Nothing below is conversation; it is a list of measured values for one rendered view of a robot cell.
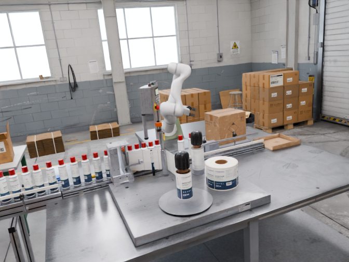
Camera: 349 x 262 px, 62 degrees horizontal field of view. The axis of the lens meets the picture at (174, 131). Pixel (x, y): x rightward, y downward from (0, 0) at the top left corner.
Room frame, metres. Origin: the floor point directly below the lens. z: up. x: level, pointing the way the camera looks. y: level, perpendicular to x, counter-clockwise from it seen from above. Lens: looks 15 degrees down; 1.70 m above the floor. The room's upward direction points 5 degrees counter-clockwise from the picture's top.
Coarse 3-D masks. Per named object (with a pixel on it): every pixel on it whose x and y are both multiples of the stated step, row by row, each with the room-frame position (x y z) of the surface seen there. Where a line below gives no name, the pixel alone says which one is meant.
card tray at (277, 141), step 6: (258, 138) 2.56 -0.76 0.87; (264, 138) 2.58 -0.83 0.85; (270, 138) 2.61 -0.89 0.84; (276, 138) 2.60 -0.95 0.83; (282, 138) 2.59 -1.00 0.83; (288, 138) 2.53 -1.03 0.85; (294, 138) 2.46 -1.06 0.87; (264, 144) 2.47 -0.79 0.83; (270, 144) 2.46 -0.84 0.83; (276, 144) 2.44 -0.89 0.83; (282, 144) 2.33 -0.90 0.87; (288, 144) 2.36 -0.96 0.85; (294, 144) 2.38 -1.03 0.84
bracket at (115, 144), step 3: (117, 141) 1.91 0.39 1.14; (120, 141) 1.91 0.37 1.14; (123, 141) 1.90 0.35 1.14; (126, 141) 1.89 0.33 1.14; (108, 144) 1.87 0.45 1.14; (111, 144) 1.86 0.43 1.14; (114, 144) 1.86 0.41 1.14; (117, 144) 1.85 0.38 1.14; (120, 144) 1.84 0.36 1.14; (123, 144) 1.84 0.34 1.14; (126, 144) 1.83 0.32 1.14; (108, 147) 1.80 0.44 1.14; (111, 147) 1.79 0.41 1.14; (114, 147) 1.80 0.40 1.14
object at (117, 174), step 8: (112, 152) 1.79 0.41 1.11; (120, 152) 1.83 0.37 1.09; (112, 160) 1.79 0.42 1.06; (120, 160) 1.87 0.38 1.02; (112, 168) 1.79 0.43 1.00; (120, 168) 1.92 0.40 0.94; (128, 168) 1.85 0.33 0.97; (112, 176) 1.80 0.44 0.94; (120, 176) 1.80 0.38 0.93; (128, 176) 1.82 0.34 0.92
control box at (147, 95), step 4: (140, 88) 2.07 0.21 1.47; (144, 88) 2.06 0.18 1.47; (148, 88) 2.06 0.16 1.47; (152, 88) 2.07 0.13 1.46; (140, 92) 2.07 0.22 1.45; (144, 92) 2.07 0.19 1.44; (148, 92) 2.06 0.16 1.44; (152, 92) 2.06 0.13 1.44; (140, 96) 2.07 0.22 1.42; (144, 96) 2.07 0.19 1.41; (148, 96) 2.06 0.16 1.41; (152, 96) 2.06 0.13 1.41; (156, 96) 2.15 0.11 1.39; (140, 100) 2.07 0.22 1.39; (144, 100) 2.07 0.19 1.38; (148, 100) 2.06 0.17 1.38; (152, 100) 2.06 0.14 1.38; (140, 104) 2.08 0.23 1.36; (144, 104) 2.07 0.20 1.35; (148, 104) 2.06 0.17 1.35; (152, 104) 2.06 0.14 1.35; (156, 104) 2.13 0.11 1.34; (144, 108) 2.07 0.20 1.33; (148, 108) 2.06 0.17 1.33; (152, 108) 2.06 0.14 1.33; (144, 112) 2.07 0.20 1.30; (148, 112) 2.06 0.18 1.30; (152, 112) 2.06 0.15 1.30
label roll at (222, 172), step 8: (208, 160) 1.72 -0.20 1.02; (216, 160) 1.71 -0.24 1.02; (224, 160) 1.70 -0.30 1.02; (232, 160) 1.68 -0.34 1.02; (208, 168) 1.62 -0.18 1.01; (216, 168) 1.59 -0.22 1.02; (224, 168) 1.57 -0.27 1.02; (232, 168) 1.59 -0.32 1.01; (208, 176) 1.63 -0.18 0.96; (216, 176) 1.59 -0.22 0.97; (224, 176) 1.57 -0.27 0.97; (232, 176) 1.59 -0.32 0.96; (208, 184) 1.63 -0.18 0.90; (216, 184) 1.59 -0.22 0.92; (224, 184) 1.57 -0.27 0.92; (232, 184) 1.59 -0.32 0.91
